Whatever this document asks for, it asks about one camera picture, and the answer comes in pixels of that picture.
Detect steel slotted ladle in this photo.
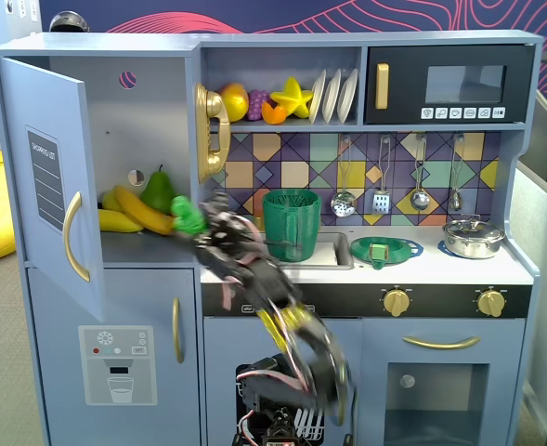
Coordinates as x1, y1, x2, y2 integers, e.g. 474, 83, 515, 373
331, 135, 358, 217

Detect yellow lemon toy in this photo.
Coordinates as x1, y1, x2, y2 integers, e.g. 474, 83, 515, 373
220, 82, 250, 120

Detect blue oven door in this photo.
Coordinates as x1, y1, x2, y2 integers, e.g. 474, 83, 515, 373
361, 318, 527, 446

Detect steel small spoon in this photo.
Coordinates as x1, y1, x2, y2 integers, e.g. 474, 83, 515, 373
449, 133, 465, 211

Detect grey ice dispenser sticker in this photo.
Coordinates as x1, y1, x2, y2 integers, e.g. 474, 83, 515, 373
77, 324, 159, 406

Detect gold freezer door handle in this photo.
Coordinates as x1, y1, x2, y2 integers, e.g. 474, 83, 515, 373
171, 296, 185, 364

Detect yellow toy starfruit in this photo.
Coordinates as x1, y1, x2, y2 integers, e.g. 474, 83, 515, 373
269, 76, 315, 118

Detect gold oven door handle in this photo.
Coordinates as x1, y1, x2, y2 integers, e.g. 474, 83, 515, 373
401, 334, 482, 350

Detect gold stove knob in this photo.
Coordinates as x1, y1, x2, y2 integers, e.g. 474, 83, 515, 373
475, 287, 506, 319
382, 286, 411, 318

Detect blue toy kitchen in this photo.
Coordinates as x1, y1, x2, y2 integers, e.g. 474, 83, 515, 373
0, 30, 546, 446

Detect black helmet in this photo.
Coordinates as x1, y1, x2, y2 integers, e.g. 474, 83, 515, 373
48, 12, 91, 33

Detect toy microwave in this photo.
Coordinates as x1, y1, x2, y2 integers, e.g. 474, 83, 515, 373
363, 44, 537, 125

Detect orange toy fruit slice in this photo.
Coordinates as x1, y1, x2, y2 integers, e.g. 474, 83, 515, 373
260, 99, 287, 125

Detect gold fridge door handle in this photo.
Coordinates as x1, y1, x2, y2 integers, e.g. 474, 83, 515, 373
62, 190, 91, 282

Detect green round container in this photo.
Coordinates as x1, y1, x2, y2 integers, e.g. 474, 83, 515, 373
261, 188, 323, 262

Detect gold toy telephone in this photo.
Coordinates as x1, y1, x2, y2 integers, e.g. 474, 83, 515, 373
194, 82, 232, 185

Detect steel pot with lid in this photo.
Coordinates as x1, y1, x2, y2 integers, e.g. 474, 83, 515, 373
441, 214, 507, 259

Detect black white dishwasher sticker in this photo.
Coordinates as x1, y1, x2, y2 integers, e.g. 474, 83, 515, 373
233, 357, 330, 442

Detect gold microwave handle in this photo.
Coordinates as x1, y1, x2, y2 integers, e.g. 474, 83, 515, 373
375, 62, 390, 111

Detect steel slotted spatula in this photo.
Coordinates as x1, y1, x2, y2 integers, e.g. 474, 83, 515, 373
372, 134, 392, 216

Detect blue freezer door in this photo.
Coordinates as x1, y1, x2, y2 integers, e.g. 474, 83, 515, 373
25, 267, 202, 446

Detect grey shopping list sticker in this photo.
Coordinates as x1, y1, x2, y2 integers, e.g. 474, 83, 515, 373
25, 124, 66, 233

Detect purple toy grapes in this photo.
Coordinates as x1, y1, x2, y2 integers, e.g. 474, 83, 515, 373
246, 88, 270, 122

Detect grey toy sink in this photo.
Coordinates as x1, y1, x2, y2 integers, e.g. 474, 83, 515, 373
280, 230, 356, 270

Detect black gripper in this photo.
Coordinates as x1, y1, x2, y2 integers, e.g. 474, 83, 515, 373
176, 190, 267, 264

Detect white toy plate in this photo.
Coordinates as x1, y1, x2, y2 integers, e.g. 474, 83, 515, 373
308, 68, 328, 125
322, 68, 343, 125
336, 68, 359, 125

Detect blue fridge door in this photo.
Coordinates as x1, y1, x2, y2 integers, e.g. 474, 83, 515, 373
0, 56, 107, 321

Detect green round lid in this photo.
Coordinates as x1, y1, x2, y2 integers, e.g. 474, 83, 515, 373
349, 235, 418, 271

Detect yellow toy banana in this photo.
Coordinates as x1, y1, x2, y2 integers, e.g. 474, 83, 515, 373
101, 190, 125, 213
113, 184, 176, 236
97, 208, 144, 233

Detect green toy pineapple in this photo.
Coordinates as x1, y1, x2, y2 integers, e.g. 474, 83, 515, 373
169, 194, 208, 236

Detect green toy pear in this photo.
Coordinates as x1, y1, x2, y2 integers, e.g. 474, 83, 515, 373
138, 164, 177, 216

